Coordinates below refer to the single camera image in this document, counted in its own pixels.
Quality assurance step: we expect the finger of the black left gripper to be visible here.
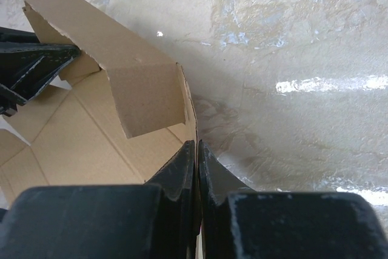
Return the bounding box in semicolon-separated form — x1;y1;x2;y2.
1;42;79;116
0;27;39;43

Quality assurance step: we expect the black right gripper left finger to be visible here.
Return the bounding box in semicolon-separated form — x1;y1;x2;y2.
1;141;197;258

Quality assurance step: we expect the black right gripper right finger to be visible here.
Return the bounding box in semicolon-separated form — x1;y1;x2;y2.
198;142;387;258

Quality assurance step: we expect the brown cardboard paper box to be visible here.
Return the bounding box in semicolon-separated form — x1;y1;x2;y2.
1;0;196;203

